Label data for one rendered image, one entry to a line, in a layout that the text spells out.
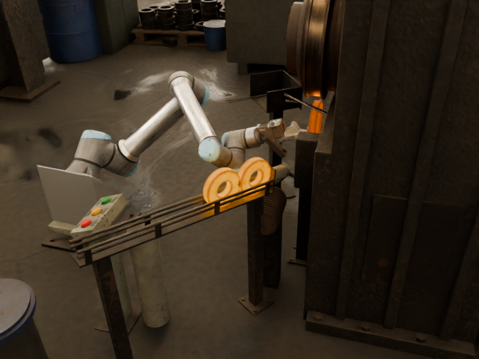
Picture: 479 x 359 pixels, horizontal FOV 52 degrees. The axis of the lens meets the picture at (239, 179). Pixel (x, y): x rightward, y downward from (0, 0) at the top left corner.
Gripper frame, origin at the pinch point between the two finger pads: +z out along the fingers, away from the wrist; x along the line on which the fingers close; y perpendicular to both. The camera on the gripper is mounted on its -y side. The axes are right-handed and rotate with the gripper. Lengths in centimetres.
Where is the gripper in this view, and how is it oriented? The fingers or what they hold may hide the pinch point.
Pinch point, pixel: (304, 132)
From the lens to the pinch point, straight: 209.9
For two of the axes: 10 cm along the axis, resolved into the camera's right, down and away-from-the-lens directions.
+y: -3.2, -8.4, -4.5
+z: 9.1, -1.3, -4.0
